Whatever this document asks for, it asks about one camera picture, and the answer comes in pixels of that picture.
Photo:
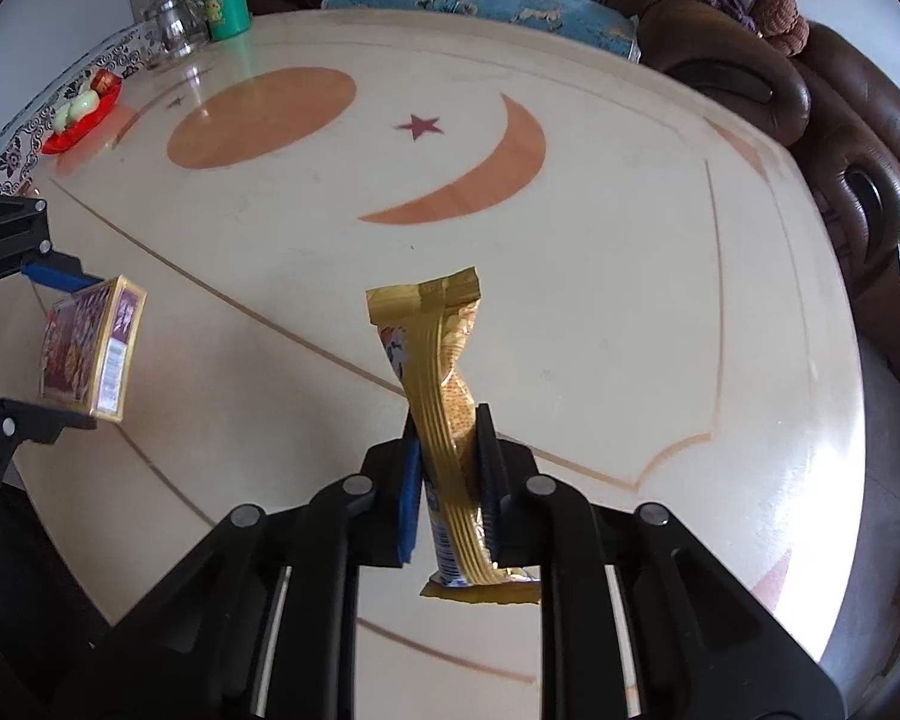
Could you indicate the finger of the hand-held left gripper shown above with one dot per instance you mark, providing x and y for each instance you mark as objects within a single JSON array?
[
  {"x": 60, "y": 270},
  {"x": 22, "y": 427}
]

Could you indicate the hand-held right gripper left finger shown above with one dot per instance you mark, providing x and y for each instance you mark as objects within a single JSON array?
[{"x": 411, "y": 495}]

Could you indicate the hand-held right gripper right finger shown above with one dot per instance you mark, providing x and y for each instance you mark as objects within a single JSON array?
[{"x": 490, "y": 495}]

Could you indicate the small printed cardboard box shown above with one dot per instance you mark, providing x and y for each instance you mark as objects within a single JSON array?
[{"x": 82, "y": 345}]

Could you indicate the gold snack wrapper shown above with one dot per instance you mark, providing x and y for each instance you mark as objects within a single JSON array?
[{"x": 439, "y": 390}]

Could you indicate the red fruit plate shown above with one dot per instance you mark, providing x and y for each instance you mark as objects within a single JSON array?
[{"x": 82, "y": 127}]

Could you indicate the green apple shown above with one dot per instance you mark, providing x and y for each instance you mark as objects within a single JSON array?
[
  {"x": 84, "y": 103},
  {"x": 64, "y": 117}
]

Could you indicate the black white floral cloth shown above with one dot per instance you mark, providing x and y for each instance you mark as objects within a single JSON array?
[{"x": 37, "y": 112}]

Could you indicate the beige coffee table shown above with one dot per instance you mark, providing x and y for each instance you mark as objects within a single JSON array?
[{"x": 607, "y": 277}]

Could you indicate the clear glass jar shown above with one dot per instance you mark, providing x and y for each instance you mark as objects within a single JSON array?
[{"x": 174, "y": 26}]

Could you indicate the blue floral sofa seat cover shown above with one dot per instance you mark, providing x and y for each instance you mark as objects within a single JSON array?
[{"x": 480, "y": 4}]

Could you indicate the brown leather sofa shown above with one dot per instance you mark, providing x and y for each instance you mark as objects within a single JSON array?
[{"x": 720, "y": 60}]

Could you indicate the brown leather armchair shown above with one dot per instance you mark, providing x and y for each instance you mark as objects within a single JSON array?
[{"x": 862, "y": 165}]

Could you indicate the purple knitted cloth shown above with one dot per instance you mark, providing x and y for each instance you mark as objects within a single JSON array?
[{"x": 727, "y": 7}]

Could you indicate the pink round knitted cushion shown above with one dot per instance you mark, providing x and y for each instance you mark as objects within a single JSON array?
[{"x": 781, "y": 11}]

